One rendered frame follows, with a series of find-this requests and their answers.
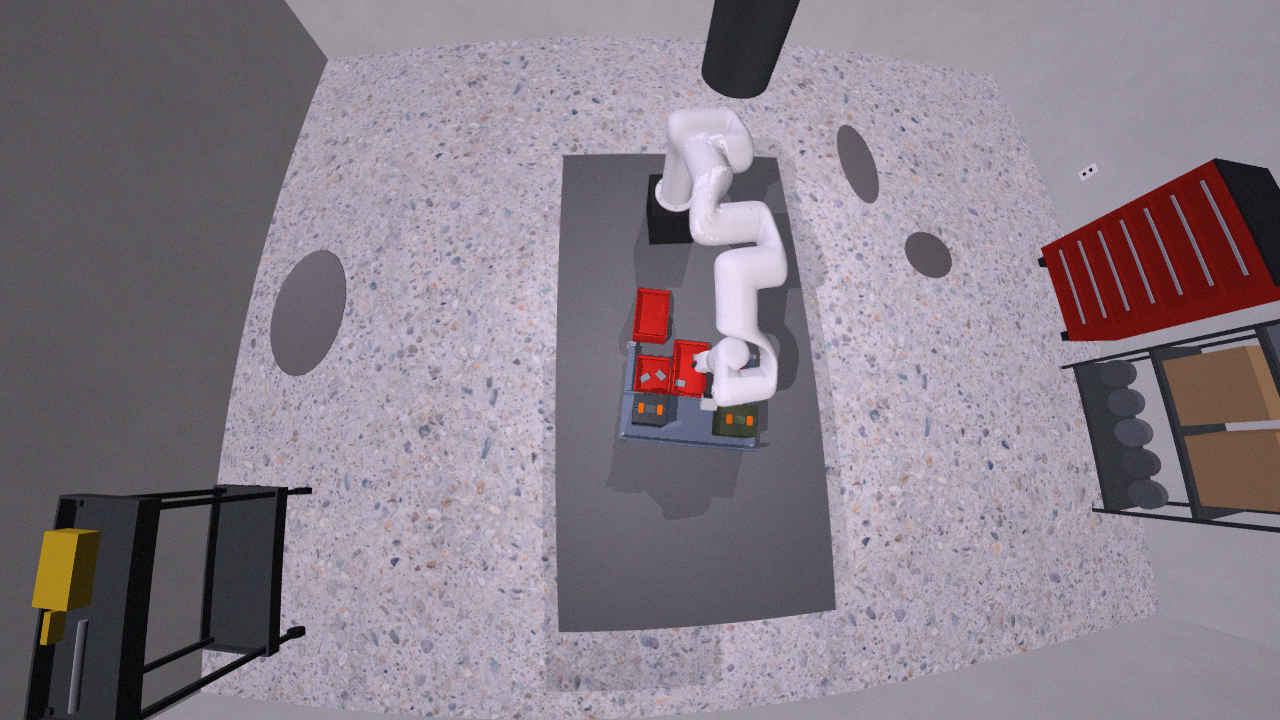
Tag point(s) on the dark green tool case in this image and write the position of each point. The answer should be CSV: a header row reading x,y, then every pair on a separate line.
x,y
738,420

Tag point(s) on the dark grey tool case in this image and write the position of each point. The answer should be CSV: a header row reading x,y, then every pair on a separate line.
x,y
650,409

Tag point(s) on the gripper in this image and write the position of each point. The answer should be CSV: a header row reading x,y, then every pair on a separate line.
x,y
701,365

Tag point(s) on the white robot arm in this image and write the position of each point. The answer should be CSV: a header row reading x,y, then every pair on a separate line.
x,y
700,168

